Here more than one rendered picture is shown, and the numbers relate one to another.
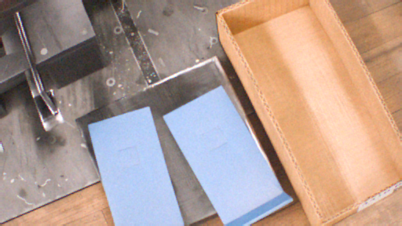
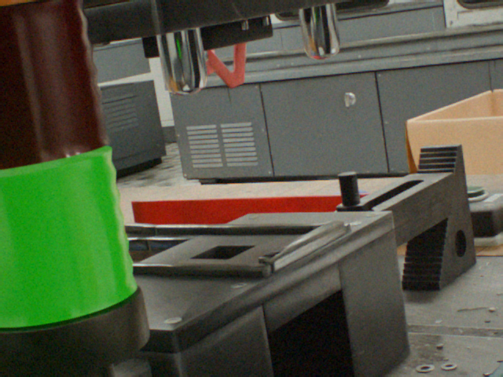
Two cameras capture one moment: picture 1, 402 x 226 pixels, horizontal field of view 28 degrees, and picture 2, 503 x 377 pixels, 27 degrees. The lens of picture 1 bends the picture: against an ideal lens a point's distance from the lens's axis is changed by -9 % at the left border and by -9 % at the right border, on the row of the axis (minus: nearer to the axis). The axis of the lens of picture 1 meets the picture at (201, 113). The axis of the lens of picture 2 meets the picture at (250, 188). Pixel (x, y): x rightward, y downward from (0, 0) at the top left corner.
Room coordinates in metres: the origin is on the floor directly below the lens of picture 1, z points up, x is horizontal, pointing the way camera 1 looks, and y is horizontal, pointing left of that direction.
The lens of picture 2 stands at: (0.86, -0.13, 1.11)
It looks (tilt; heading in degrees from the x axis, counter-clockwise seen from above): 10 degrees down; 140
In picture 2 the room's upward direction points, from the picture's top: 9 degrees counter-clockwise
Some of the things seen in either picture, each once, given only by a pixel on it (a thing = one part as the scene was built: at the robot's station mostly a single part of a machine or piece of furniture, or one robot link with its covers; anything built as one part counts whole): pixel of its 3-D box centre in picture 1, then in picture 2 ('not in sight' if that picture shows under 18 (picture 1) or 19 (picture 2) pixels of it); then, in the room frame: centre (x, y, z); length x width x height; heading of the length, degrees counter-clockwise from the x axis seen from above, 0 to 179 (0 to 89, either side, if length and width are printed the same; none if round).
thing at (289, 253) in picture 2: not in sight; (306, 264); (0.48, 0.23, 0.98); 0.07 x 0.01 x 0.03; 103
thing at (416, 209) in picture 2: not in sight; (387, 234); (0.40, 0.38, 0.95); 0.15 x 0.03 x 0.10; 103
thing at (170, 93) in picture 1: (174, 154); not in sight; (0.29, 0.04, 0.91); 0.17 x 0.16 x 0.02; 103
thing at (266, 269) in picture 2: (27, 45); (164, 287); (0.42, 0.17, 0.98); 0.13 x 0.01 x 0.03; 13
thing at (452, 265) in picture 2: not in sight; (431, 215); (0.38, 0.44, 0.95); 0.06 x 0.03 x 0.09; 103
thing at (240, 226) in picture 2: not in sight; (250, 245); (0.41, 0.25, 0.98); 0.13 x 0.01 x 0.03; 13
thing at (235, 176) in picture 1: (227, 158); not in sight; (0.27, -0.02, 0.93); 0.15 x 0.07 x 0.03; 17
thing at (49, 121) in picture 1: (44, 96); not in sight; (0.36, 0.16, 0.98); 0.07 x 0.02 x 0.01; 13
